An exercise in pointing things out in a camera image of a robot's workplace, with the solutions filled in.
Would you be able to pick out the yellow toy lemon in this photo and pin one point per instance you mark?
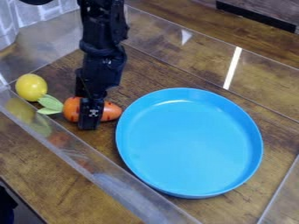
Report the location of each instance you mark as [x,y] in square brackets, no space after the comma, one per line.
[31,87]

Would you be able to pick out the orange toy carrot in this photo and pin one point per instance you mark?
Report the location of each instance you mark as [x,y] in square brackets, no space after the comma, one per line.
[70,108]

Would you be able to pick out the clear acrylic barrier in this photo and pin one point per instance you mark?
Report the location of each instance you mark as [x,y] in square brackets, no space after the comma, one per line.
[145,202]
[163,51]

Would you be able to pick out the clear acrylic back barrier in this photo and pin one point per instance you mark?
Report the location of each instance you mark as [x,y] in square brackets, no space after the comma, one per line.
[163,51]

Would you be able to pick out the clear acrylic front barrier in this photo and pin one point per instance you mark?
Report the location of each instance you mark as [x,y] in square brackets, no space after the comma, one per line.
[145,202]

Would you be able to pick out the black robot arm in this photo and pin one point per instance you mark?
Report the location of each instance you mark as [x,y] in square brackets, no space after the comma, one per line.
[105,30]

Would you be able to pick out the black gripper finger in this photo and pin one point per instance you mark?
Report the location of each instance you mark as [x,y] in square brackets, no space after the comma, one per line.
[90,113]
[79,85]

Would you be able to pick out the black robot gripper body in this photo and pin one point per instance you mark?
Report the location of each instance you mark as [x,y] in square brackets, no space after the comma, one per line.
[101,73]

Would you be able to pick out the blue round plastic tray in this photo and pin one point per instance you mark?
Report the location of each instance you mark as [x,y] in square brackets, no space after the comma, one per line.
[190,142]

